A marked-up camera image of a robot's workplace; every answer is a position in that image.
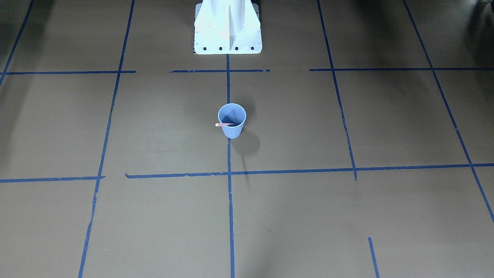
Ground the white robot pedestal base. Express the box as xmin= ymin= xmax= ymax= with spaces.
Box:
xmin=193 ymin=0 xmax=263 ymax=55

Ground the light blue ribbed cup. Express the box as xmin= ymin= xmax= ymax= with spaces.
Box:
xmin=217 ymin=103 xmax=247 ymax=139

